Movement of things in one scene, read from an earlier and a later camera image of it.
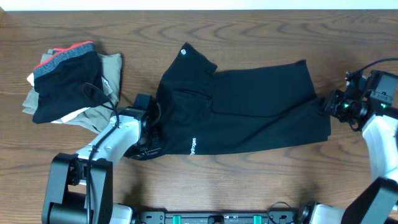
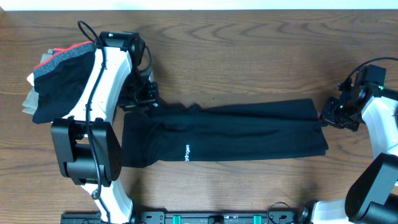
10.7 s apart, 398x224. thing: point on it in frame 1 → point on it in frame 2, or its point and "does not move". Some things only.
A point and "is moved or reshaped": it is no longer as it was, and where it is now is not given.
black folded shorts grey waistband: [68, 81] does not move
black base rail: [281, 217] does not move
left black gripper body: [147, 146] → [135, 96]
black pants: [201, 111] is moved or reshaped
